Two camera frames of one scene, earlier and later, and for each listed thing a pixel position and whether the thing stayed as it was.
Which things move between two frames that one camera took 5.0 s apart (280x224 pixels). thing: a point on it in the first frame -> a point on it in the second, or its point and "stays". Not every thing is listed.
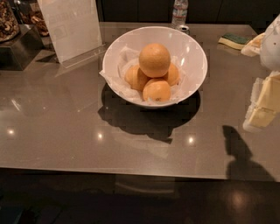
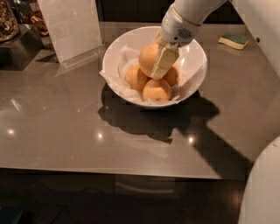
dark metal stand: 17,53 stays
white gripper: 271,48 -> 177,26
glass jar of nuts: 10,27 stays
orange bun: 154,59 stays
